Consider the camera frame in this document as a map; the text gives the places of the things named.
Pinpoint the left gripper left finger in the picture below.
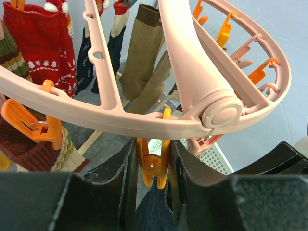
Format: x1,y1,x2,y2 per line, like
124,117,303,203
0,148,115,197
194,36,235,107
0,138,137,231

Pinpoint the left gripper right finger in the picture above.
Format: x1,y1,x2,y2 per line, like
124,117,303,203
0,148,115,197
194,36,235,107
170,141,308,231

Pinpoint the navy christmas sock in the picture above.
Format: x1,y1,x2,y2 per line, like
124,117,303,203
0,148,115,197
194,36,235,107
135,185,178,231

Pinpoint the white laundry basket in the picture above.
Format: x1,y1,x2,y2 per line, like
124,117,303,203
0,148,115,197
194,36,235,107
148,139,234,175

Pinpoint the orange clip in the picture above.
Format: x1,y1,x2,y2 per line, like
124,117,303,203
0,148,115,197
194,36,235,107
136,107,172,190

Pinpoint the olive brown ribbed sock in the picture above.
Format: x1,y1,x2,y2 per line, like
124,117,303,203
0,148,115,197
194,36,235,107
119,4,171,114

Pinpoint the red christmas sock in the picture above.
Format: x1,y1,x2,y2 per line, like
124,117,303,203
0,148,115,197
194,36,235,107
3,0,77,97

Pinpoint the maroon olive striped sock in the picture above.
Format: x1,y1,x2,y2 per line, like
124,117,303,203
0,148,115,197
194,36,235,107
0,22,89,173

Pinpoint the navy hanging sock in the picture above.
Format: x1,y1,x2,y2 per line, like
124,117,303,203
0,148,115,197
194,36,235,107
75,24,127,95

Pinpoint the pink round clip hanger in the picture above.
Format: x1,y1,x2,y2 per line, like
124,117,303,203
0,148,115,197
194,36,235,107
0,0,291,140

